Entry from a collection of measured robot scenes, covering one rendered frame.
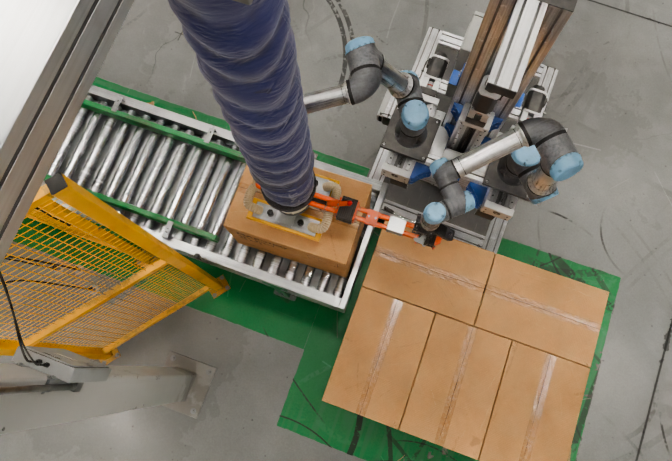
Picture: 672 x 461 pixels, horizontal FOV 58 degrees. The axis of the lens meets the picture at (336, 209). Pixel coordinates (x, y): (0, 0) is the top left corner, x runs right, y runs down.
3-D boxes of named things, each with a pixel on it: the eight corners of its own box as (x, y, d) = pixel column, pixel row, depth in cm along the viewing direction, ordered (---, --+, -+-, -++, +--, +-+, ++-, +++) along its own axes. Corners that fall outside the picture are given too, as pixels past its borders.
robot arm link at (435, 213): (452, 216, 214) (430, 225, 213) (447, 223, 225) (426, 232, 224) (442, 196, 216) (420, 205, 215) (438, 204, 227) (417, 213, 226)
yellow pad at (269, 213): (246, 218, 266) (244, 215, 261) (254, 198, 268) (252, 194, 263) (319, 242, 262) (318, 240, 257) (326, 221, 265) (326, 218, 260)
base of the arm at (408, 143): (400, 113, 281) (402, 104, 271) (431, 124, 279) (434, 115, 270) (389, 141, 278) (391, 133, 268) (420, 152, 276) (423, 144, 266)
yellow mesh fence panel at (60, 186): (103, 367, 356) (-225, 363, 153) (95, 352, 358) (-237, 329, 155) (231, 288, 366) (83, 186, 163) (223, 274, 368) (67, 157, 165)
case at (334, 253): (238, 243, 317) (222, 225, 278) (264, 174, 326) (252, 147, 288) (346, 278, 311) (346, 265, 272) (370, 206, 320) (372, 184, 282)
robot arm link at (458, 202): (465, 178, 220) (437, 189, 219) (478, 205, 217) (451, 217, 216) (461, 184, 227) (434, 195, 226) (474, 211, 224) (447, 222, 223)
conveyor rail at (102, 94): (13, 76, 361) (-5, 60, 343) (17, 69, 362) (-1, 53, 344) (378, 200, 336) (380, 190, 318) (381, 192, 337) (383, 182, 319)
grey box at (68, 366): (56, 361, 213) (10, 360, 184) (63, 347, 214) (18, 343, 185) (106, 381, 211) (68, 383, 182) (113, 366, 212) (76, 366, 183)
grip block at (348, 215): (334, 219, 254) (333, 215, 249) (341, 198, 257) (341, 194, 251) (352, 225, 254) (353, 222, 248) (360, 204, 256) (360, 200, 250)
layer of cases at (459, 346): (324, 397, 335) (321, 400, 296) (382, 232, 358) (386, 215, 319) (534, 477, 322) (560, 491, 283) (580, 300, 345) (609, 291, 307)
